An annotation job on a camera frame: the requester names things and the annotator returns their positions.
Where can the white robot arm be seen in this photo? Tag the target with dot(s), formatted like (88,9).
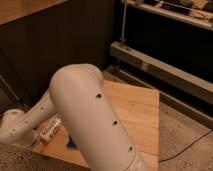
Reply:
(76,95)

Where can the blue sponge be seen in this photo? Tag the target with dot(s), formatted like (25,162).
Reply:
(71,143)

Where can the metal shelf rack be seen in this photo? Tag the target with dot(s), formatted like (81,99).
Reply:
(169,54)

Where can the white toothpaste tube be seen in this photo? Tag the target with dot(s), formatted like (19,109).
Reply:
(50,128)

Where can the wooden countertop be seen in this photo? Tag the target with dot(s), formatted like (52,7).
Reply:
(11,10)

